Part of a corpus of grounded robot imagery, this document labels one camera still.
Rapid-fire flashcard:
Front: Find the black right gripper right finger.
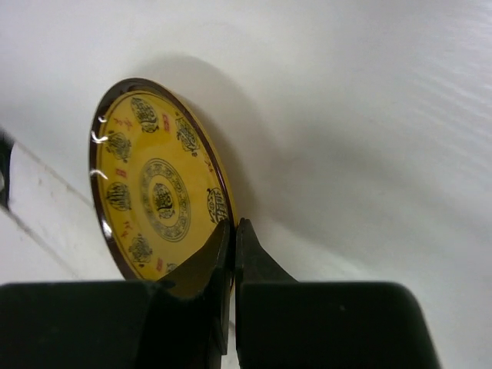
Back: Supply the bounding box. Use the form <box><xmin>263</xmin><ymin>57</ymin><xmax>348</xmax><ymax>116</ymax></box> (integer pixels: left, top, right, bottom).
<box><xmin>235</xmin><ymin>219</ymin><xmax>440</xmax><ymax>368</ymax></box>

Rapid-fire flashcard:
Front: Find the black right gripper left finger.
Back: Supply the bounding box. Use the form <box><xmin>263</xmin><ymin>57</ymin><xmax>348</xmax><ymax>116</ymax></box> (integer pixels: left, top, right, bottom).
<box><xmin>1</xmin><ymin>221</ymin><xmax>231</xmax><ymax>368</ymax></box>

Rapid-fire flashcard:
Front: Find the gold brown patterned plate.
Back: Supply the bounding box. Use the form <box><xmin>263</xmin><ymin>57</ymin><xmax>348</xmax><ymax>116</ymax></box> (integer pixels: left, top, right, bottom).
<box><xmin>89</xmin><ymin>78</ymin><xmax>238</xmax><ymax>298</ymax></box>

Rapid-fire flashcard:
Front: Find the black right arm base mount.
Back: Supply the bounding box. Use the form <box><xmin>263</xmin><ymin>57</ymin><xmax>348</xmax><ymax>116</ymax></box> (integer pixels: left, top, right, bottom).
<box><xmin>0</xmin><ymin>130</ymin><xmax>14</xmax><ymax>210</ymax></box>

